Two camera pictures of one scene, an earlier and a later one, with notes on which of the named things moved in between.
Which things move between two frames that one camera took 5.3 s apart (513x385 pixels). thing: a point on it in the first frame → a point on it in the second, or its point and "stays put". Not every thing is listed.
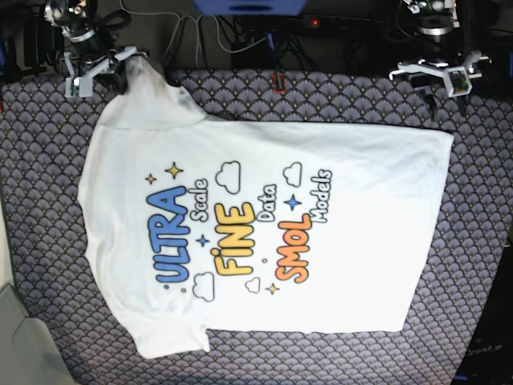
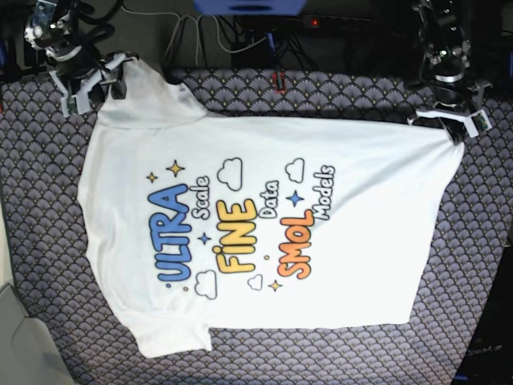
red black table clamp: x=282 y=83 stays put
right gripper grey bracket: x=457 y=79 → x=477 y=122
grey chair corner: x=29 y=354 stays put
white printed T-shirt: x=195 y=224 stays put
